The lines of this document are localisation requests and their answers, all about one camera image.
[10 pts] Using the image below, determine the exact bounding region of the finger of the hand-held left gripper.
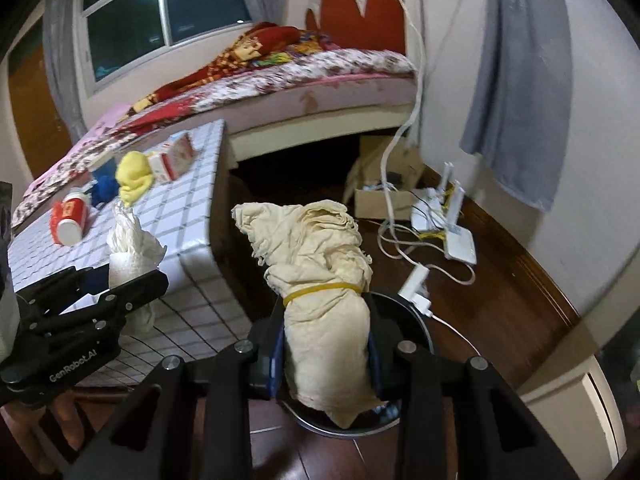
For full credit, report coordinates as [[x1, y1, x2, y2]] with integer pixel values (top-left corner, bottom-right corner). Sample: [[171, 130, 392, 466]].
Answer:
[[25, 271, 170, 346], [15, 266, 113, 318]]

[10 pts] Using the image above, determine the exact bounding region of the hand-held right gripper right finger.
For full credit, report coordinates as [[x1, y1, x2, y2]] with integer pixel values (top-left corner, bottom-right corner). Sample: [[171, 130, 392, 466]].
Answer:
[[362, 292, 581, 480]]

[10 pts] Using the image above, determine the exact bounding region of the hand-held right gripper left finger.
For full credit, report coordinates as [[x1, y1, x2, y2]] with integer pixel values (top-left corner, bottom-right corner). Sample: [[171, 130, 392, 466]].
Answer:
[[62, 296, 293, 480]]

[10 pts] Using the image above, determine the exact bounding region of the white tissue paper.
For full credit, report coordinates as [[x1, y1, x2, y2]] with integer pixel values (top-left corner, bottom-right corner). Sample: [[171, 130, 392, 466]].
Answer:
[[107, 200, 168, 336]]

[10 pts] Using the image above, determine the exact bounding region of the black round bin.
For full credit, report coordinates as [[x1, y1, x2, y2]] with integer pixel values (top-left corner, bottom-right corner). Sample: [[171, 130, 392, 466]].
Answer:
[[272, 287, 436, 441]]

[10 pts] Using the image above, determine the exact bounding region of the cream cloth bundle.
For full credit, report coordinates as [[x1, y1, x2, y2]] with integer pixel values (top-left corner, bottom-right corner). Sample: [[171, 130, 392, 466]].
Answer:
[[231, 199, 388, 430]]

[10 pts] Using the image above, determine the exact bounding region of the red paper cup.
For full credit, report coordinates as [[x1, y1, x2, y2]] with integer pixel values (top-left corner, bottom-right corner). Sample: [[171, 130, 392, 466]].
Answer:
[[49, 187, 93, 247]]

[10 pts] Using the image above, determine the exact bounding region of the dark blue fuzzy cloth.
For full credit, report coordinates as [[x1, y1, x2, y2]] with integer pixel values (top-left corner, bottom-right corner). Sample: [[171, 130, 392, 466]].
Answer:
[[90, 162, 121, 206]]

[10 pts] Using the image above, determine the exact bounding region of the yellow cloth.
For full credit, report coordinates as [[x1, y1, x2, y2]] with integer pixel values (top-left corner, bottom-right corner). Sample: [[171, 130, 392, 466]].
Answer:
[[115, 151, 156, 207]]

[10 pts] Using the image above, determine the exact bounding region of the white and red carton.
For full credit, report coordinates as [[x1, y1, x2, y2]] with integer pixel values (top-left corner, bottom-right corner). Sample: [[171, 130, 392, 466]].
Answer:
[[147, 131, 196, 182]]

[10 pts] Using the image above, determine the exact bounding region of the white power adapter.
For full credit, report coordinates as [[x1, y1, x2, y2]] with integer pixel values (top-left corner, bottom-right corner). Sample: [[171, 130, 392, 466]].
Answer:
[[399, 265, 433, 318]]

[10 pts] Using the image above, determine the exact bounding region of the white router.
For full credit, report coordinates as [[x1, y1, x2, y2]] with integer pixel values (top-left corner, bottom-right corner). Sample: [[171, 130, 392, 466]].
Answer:
[[410, 161, 453, 233], [440, 179, 478, 265]]

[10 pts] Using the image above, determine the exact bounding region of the cardboard box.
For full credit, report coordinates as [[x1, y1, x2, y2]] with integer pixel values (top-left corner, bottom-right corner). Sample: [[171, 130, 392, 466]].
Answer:
[[345, 135, 426, 221]]

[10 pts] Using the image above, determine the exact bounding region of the pink cloth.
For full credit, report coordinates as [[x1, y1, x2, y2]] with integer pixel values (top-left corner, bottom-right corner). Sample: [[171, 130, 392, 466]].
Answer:
[[87, 102, 133, 133]]

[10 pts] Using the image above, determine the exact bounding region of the wooden door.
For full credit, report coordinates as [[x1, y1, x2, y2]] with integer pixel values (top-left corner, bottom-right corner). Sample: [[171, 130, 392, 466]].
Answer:
[[7, 20, 61, 181]]

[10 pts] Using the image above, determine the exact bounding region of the white framed window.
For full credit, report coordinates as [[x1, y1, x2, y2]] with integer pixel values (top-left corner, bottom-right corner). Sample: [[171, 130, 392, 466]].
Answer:
[[75, 0, 261, 96]]

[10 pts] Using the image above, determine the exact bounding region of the bed with floral sheet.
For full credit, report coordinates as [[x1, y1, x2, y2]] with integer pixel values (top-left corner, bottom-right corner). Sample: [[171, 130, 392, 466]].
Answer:
[[11, 47, 420, 233]]

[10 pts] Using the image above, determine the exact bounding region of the red patterned blanket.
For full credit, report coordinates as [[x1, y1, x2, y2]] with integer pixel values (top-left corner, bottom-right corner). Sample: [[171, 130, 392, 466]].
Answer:
[[125, 22, 346, 111]]

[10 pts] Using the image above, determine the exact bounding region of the red and white headboard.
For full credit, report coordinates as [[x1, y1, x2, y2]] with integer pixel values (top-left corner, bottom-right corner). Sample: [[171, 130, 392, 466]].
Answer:
[[302, 0, 426, 58]]

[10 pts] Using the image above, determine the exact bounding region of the thin white floor cable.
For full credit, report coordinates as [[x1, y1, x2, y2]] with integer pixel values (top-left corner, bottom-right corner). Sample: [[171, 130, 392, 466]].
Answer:
[[377, 220, 476, 286]]

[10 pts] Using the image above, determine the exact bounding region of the yellow network cable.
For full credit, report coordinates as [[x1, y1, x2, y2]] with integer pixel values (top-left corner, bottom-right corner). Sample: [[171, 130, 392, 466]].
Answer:
[[417, 187, 458, 241]]

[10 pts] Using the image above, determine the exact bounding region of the thick white power cable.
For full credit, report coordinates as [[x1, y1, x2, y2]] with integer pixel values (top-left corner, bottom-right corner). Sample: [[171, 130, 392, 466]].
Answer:
[[377, 0, 428, 226]]

